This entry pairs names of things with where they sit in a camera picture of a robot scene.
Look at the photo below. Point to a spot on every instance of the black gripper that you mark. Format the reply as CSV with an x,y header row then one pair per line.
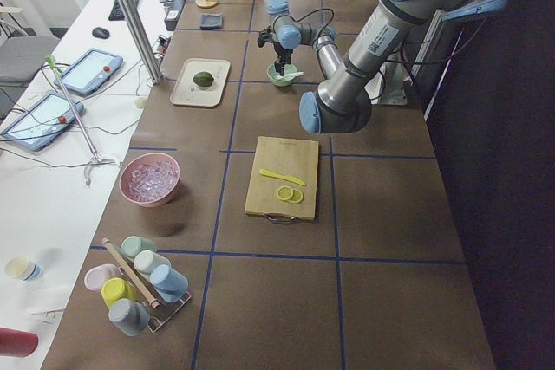
x,y
283,52

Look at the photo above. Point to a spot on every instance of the white plastic spoon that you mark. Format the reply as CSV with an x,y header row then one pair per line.
x,y
286,77

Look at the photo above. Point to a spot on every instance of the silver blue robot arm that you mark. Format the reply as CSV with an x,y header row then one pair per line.
x,y
341,104

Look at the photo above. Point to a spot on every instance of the light green bowl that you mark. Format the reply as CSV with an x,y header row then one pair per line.
x,y
288,69

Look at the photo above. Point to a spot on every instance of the pink bowl with ice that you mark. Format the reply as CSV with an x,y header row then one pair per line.
x,y
150,180

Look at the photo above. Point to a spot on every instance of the green avocado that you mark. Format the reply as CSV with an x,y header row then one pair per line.
x,y
203,79

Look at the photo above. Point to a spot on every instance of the dark square dish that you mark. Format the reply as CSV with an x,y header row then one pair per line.
x,y
211,21

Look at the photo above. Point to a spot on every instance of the bamboo cutting board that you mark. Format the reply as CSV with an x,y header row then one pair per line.
x,y
293,157

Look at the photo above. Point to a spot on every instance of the white rabbit tray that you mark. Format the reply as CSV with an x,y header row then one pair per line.
x,y
186,93

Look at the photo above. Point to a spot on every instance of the yellow plastic knife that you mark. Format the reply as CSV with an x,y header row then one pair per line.
x,y
276,175

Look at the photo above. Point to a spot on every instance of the black power adapter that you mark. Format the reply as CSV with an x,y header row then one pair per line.
x,y
173,9

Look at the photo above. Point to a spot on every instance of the rear lemon slice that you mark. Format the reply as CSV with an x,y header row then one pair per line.
x,y
285,193

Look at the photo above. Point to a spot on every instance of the black computer mouse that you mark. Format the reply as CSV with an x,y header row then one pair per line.
x,y
101,33

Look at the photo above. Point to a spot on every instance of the far teach pendant tablet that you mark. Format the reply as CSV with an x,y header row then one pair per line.
x,y
90,71

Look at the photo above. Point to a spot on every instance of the teach pendant tablet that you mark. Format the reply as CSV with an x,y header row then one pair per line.
x,y
41,124
90,71

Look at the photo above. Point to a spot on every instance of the grabber reacher tool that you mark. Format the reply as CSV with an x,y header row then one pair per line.
x,y
97,159

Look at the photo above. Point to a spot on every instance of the near teach pendant tablet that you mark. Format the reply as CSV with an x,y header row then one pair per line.
x,y
41,124

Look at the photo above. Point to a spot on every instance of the green cup on rack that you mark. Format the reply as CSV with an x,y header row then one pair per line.
x,y
133,245

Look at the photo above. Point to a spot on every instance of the white cup on rack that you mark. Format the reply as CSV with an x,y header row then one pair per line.
x,y
147,261

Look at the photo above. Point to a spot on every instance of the blue cup on rack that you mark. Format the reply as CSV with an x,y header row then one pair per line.
x,y
169,283

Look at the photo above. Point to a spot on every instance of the grey office chair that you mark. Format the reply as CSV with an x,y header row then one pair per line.
x,y
22,55

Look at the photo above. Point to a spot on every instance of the yellow cup on rack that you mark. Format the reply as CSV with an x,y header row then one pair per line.
x,y
115,289

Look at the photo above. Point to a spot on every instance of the pink cup on rack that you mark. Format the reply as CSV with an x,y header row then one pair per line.
x,y
95,278

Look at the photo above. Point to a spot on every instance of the grey cup on rack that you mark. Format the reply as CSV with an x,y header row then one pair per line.
x,y
130,317

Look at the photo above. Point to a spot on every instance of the paper cup on desk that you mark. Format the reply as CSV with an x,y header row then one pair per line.
x,y
22,268

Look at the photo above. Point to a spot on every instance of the red cylinder object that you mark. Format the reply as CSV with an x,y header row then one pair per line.
x,y
17,343

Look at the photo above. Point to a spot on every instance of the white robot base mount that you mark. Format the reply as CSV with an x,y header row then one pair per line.
x,y
389,85

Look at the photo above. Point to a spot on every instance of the aluminium frame post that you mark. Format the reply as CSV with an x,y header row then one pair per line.
x,y
139,35

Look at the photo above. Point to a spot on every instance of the wooden rack handle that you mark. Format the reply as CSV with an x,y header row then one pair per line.
x,y
151,300

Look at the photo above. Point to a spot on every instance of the wire cup rack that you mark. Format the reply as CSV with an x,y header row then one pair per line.
x,y
165,312

